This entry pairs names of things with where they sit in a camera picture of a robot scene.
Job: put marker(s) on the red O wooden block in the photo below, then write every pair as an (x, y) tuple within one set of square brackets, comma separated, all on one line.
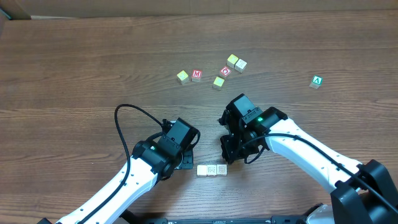
[(225, 72)]

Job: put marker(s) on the red E wooden block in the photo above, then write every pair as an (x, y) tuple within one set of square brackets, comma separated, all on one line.
[(211, 170)]

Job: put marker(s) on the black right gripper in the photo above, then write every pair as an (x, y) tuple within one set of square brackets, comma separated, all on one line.
[(229, 148)]

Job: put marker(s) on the yellow-edged wooden block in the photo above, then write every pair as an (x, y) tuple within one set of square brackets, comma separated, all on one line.
[(240, 65)]

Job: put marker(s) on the plain wooden block centre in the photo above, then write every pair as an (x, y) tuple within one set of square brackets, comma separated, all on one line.
[(218, 83)]

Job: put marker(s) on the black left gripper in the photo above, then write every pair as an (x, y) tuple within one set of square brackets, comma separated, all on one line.
[(187, 160)]

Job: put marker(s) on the plain wooden block far left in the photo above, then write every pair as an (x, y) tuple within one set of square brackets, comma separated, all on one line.
[(183, 77)]

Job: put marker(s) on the plain wooden block far back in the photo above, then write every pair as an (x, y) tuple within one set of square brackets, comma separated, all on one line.
[(231, 61)]

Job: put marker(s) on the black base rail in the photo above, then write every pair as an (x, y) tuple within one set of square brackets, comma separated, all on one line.
[(129, 217)]

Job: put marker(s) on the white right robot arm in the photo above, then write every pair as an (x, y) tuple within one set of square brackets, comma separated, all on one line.
[(360, 193)]

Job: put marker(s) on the plain wooden block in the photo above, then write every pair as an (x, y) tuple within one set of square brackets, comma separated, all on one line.
[(231, 61), (183, 77), (218, 83)]

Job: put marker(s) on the red M wooden block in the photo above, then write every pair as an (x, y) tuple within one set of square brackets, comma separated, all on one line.
[(196, 75)]

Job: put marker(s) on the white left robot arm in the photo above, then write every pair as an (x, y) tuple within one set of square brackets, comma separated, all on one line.
[(150, 163)]

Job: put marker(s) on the green A wooden block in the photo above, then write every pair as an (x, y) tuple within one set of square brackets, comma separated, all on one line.
[(316, 82)]

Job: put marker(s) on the blue X B wooden block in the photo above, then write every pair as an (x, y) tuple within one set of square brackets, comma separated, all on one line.
[(221, 169)]

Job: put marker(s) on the yellow S wooden block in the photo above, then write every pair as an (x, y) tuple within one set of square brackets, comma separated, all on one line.
[(202, 170)]

